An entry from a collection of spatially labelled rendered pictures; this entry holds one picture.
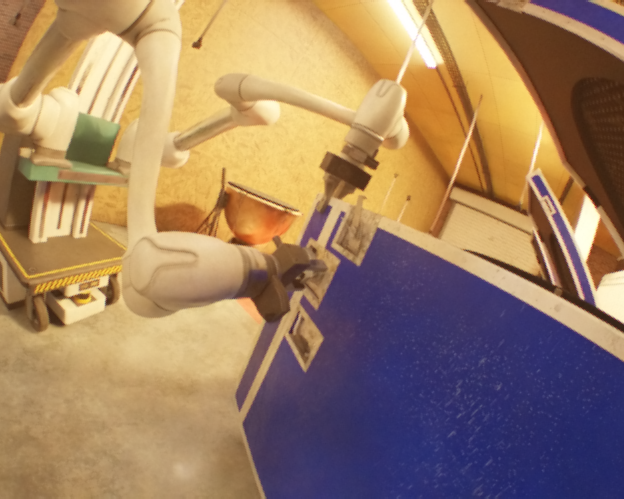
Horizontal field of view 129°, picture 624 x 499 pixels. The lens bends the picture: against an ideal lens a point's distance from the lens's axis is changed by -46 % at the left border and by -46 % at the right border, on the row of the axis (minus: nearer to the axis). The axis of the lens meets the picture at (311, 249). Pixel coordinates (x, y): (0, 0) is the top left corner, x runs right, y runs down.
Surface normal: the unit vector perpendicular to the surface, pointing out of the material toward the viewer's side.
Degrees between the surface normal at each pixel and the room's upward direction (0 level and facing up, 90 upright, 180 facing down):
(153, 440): 0
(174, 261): 51
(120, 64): 90
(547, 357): 90
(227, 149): 90
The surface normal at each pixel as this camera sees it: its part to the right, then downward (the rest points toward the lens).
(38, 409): 0.40, -0.90
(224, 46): 0.66, 0.41
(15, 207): 0.90, 0.42
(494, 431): -0.84, -0.29
